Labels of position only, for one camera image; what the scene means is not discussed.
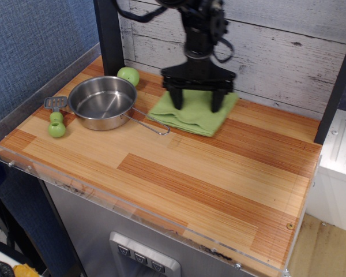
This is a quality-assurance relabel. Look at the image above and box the yellow object bottom left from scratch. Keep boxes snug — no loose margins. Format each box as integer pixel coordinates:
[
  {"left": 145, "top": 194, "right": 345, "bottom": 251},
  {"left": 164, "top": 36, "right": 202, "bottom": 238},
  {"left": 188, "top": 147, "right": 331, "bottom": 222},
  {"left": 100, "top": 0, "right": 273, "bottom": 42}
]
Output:
[{"left": 13, "top": 264, "right": 40, "bottom": 277}]

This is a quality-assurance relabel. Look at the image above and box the black right vertical post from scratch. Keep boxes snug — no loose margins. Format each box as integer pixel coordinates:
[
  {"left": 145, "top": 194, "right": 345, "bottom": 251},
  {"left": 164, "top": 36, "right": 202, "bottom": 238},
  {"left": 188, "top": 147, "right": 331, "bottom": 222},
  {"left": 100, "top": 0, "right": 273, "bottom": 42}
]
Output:
[{"left": 314, "top": 54, "right": 346, "bottom": 145}]

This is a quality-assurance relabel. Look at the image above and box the black vertical post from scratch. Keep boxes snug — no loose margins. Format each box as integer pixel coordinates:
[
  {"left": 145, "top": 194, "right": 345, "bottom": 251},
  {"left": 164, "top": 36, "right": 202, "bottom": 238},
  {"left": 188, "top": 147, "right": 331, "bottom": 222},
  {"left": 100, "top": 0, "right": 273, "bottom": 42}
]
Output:
[
  {"left": 93, "top": 0, "right": 125, "bottom": 76},
  {"left": 314, "top": 54, "right": 346, "bottom": 145}
]

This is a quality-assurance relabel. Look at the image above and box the white appliance at right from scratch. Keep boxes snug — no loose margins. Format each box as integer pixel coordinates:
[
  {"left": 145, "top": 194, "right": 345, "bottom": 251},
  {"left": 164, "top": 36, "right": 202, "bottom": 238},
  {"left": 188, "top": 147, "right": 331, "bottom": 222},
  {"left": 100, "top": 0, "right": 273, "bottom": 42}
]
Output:
[{"left": 306, "top": 110, "right": 346, "bottom": 230}]

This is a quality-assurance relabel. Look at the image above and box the green toy apple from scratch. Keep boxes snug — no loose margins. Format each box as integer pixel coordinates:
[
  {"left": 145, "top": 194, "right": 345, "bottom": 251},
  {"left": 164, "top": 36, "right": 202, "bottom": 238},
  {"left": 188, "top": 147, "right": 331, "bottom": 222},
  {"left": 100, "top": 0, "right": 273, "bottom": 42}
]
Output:
[{"left": 117, "top": 67, "right": 140, "bottom": 87}]

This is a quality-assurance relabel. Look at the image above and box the black left vertical post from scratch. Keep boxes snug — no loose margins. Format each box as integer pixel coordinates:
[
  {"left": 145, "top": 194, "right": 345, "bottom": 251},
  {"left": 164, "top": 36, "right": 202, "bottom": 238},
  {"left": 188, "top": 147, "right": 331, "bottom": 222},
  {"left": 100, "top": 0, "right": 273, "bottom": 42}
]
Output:
[{"left": 93, "top": 0, "right": 125, "bottom": 76}]

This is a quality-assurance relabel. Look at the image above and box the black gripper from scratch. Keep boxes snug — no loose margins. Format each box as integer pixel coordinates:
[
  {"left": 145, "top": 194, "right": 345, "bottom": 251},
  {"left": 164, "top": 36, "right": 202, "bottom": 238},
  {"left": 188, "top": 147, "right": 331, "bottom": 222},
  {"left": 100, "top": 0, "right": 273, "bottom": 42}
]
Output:
[{"left": 161, "top": 58, "right": 236, "bottom": 113}]

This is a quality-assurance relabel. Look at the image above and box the clear acrylic front guard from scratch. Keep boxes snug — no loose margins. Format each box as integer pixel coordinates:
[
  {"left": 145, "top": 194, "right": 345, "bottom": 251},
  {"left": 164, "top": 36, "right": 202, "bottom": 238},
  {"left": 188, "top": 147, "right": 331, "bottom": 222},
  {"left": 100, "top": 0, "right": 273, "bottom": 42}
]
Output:
[{"left": 0, "top": 133, "right": 291, "bottom": 276}]

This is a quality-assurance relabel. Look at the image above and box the silver cabinet with button panel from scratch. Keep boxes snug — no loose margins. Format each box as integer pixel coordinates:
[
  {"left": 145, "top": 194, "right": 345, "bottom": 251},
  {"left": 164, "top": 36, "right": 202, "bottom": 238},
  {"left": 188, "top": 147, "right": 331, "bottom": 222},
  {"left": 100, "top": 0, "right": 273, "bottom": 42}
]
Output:
[{"left": 45, "top": 182, "right": 249, "bottom": 276}]

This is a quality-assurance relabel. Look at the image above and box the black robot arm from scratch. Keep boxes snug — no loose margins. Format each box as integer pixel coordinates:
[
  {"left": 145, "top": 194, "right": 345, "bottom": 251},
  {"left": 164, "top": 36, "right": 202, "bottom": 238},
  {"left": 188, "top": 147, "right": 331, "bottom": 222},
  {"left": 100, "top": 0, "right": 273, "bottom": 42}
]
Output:
[{"left": 158, "top": 1, "right": 236, "bottom": 113}]

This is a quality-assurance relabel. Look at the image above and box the silver pot with wire handle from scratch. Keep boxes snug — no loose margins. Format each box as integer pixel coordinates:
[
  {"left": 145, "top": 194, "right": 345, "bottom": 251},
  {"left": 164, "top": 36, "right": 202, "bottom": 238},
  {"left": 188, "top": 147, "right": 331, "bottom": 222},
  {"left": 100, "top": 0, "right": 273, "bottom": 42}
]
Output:
[{"left": 67, "top": 76, "right": 170, "bottom": 136}]

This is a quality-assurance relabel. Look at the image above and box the toy spatula green handle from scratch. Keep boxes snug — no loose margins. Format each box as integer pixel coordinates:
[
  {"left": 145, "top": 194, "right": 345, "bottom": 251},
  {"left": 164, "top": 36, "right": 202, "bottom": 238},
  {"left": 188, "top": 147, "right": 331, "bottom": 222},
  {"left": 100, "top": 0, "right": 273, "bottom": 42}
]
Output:
[{"left": 44, "top": 96, "right": 67, "bottom": 138}]

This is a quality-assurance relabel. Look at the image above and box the green towel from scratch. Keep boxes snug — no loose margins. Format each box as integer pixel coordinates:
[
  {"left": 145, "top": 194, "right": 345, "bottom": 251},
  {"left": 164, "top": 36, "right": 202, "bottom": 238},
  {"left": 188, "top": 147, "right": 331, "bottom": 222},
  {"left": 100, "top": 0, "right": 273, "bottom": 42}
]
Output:
[{"left": 148, "top": 90, "right": 239, "bottom": 137}]

